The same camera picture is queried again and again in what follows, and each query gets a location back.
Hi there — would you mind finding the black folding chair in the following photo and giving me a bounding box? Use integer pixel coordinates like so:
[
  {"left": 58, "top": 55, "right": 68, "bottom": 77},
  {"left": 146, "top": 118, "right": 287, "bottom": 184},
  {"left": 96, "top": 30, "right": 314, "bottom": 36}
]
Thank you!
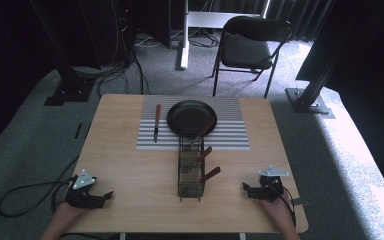
[{"left": 211, "top": 15, "right": 294, "bottom": 99}]

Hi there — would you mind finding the person's right hand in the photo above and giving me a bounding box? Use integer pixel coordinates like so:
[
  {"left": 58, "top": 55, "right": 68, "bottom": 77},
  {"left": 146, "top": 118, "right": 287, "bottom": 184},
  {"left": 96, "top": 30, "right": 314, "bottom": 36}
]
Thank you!
[{"left": 259, "top": 195, "right": 297, "bottom": 232}]

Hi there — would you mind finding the black frying pan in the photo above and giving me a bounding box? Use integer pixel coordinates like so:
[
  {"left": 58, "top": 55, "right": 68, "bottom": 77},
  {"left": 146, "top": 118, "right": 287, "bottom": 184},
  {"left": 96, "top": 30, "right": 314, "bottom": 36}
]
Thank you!
[{"left": 166, "top": 99, "right": 219, "bottom": 138}]

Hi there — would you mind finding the bundle of floor cables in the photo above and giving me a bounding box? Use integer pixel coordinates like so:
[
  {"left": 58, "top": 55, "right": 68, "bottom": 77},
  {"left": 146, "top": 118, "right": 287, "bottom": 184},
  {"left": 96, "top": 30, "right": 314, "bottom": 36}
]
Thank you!
[{"left": 73, "top": 19, "right": 222, "bottom": 96}]

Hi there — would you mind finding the black wire cutlery rack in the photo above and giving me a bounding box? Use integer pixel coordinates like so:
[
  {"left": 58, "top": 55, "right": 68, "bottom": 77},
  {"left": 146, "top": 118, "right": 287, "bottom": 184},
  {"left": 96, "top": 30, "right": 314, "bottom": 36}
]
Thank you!
[{"left": 177, "top": 132, "right": 206, "bottom": 203}]

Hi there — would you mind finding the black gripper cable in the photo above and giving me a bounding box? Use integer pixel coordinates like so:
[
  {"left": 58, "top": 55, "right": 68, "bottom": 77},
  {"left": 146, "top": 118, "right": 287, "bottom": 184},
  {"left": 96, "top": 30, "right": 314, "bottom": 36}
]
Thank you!
[
  {"left": 278, "top": 186, "right": 303, "bottom": 228},
  {"left": 0, "top": 155, "right": 81, "bottom": 219}
]

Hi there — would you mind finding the wooden-handled fork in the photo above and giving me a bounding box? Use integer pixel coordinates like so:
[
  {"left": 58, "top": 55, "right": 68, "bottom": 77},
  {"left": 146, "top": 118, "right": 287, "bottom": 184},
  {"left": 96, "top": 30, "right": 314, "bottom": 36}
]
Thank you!
[{"left": 187, "top": 117, "right": 217, "bottom": 148}]

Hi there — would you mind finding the grey striped placemat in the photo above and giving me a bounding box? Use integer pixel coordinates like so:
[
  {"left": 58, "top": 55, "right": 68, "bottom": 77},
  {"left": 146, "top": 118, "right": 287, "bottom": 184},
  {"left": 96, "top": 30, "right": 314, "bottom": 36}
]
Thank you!
[{"left": 136, "top": 95, "right": 251, "bottom": 151}]

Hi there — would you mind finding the person's left hand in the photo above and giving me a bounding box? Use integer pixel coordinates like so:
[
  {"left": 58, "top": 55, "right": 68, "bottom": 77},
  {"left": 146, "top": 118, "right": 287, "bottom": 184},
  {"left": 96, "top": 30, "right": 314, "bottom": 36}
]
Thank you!
[{"left": 51, "top": 200, "right": 85, "bottom": 228}]

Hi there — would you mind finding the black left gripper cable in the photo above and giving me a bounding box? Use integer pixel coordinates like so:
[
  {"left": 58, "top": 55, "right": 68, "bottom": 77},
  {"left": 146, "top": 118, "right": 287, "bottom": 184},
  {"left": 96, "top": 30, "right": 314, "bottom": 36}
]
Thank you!
[{"left": 0, "top": 155, "right": 81, "bottom": 219}]

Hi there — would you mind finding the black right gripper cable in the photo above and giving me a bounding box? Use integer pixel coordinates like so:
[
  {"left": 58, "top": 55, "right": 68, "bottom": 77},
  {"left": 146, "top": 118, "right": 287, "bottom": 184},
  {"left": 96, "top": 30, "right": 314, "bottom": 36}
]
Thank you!
[{"left": 278, "top": 186, "right": 303, "bottom": 228}]

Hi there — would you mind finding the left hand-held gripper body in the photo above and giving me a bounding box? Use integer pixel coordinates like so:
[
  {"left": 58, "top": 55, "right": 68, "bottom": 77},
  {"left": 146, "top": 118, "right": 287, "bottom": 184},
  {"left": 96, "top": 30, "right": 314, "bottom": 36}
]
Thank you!
[{"left": 64, "top": 168, "right": 104, "bottom": 211}]

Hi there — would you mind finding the wooden-handled utensil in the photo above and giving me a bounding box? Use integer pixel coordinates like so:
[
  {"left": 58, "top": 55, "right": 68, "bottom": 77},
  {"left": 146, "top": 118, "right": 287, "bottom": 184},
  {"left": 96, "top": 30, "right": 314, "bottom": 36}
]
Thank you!
[{"left": 181, "top": 166, "right": 222, "bottom": 198}]

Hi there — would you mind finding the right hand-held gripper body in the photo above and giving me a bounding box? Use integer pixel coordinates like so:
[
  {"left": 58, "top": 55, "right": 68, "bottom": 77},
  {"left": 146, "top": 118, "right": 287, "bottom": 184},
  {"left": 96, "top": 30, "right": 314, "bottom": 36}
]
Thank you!
[{"left": 251, "top": 165, "right": 291, "bottom": 203}]

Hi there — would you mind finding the white desk frame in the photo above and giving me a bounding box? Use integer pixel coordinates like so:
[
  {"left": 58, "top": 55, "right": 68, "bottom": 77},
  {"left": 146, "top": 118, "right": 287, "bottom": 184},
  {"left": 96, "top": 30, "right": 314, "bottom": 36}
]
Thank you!
[{"left": 179, "top": 0, "right": 272, "bottom": 71}]

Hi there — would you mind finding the dark equipment cabinet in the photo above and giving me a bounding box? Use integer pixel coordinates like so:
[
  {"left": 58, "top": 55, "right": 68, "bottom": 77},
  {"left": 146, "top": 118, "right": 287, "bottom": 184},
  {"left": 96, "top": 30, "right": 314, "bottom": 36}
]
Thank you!
[{"left": 108, "top": 0, "right": 173, "bottom": 66}]

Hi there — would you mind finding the wooden-handled table knife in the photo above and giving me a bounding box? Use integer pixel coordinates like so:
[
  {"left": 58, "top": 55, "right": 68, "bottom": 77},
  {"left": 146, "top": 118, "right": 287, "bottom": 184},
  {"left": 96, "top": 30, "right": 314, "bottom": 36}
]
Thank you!
[{"left": 152, "top": 103, "right": 162, "bottom": 144}]

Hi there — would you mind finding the wooden-handled spoon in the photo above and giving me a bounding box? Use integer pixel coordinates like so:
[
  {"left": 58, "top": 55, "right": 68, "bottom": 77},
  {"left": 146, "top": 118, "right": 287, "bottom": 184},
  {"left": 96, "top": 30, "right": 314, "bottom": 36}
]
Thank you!
[{"left": 181, "top": 145, "right": 214, "bottom": 174}]

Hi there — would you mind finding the black metal stand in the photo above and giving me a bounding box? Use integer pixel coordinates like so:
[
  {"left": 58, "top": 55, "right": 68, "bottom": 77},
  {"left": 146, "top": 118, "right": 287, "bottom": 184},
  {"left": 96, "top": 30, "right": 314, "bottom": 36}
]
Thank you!
[
  {"left": 285, "top": 0, "right": 336, "bottom": 120},
  {"left": 29, "top": 0, "right": 98, "bottom": 107}
]

